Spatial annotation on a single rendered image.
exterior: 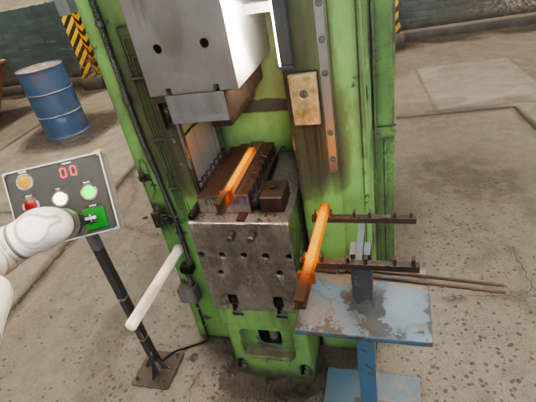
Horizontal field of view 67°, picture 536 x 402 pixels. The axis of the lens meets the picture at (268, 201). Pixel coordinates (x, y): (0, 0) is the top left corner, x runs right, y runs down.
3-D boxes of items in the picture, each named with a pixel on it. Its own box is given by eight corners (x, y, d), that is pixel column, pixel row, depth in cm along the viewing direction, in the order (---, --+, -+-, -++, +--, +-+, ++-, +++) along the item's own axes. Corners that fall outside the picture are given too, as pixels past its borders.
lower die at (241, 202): (251, 213, 145) (246, 193, 141) (200, 213, 151) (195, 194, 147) (277, 157, 179) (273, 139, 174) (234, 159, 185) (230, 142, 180)
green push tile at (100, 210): (108, 225, 142) (103, 204, 142) (87, 230, 142) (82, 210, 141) (110, 225, 144) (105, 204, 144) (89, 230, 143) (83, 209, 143)
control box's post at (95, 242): (161, 372, 204) (69, 191, 147) (154, 372, 205) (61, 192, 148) (164, 366, 207) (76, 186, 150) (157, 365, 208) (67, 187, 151)
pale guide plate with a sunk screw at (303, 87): (321, 124, 133) (315, 72, 124) (293, 126, 136) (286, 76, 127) (321, 122, 135) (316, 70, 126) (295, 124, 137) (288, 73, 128)
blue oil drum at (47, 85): (76, 139, 527) (45, 70, 480) (37, 143, 540) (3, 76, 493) (98, 120, 575) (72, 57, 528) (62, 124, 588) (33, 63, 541)
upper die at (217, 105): (230, 120, 126) (223, 90, 121) (172, 124, 132) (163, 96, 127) (262, 77, 160) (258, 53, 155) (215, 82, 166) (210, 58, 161)
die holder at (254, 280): (303, 313, 160) (287, 223, 136) (214, 308, 171) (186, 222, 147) (321, 227, 205) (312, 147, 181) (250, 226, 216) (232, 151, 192)
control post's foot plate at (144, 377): (168, 391, 195) (163, 380, 190) (128, 385, 201) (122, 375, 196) (186, 352, 212) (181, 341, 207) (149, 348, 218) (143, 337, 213)
